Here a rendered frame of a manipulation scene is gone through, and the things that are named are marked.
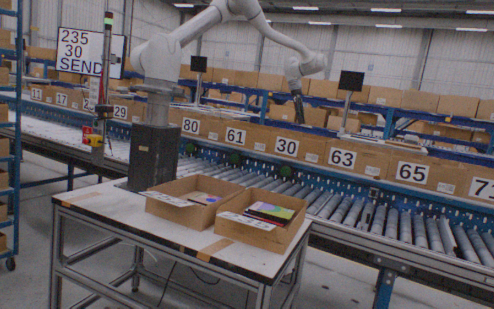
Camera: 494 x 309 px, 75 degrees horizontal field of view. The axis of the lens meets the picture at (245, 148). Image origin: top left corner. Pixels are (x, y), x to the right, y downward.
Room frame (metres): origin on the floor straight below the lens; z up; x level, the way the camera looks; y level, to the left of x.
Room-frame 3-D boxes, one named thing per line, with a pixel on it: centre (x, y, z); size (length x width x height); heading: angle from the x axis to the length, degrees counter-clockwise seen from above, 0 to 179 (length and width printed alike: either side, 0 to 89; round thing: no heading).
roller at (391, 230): (1.60, -0.81, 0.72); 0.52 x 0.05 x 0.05; 155
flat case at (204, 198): (1.48, 0.12, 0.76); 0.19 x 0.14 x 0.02; 67
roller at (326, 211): (1.74, -0.52, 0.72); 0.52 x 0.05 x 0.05; 155
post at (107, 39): (2.13, 0.97, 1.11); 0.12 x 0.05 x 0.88; 65
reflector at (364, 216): (1.42, -0.58, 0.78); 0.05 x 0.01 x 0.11; 65
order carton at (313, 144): (2.30, -0.40, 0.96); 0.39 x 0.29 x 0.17; 65
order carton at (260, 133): (2.46, -0.04, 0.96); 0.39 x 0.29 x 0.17; 65
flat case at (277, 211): (1.39, -0.16, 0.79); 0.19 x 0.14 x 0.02; 70
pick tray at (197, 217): (1.39, 0.17, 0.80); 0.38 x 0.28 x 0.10; 156
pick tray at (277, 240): (1.29, -0.12, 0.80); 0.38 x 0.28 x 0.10; 160
